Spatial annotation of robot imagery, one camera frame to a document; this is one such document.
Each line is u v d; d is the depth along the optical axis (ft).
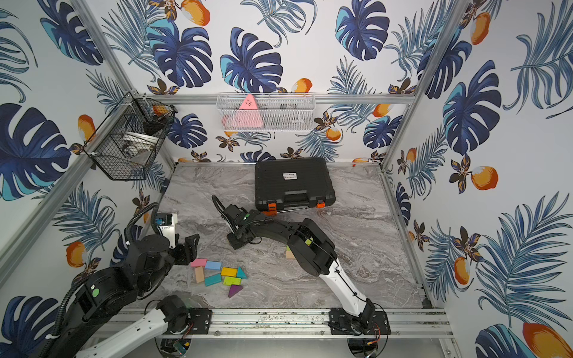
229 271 2.81
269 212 3.29
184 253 1.89
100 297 1.37
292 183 3.56
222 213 2.43
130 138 2.57
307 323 2.51
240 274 2.74
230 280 2.73
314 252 1.81
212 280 2.74
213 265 2.82
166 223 1.82
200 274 2.77
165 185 3.70
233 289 2.62
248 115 2.96
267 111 3.03
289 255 2.95
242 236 2.25
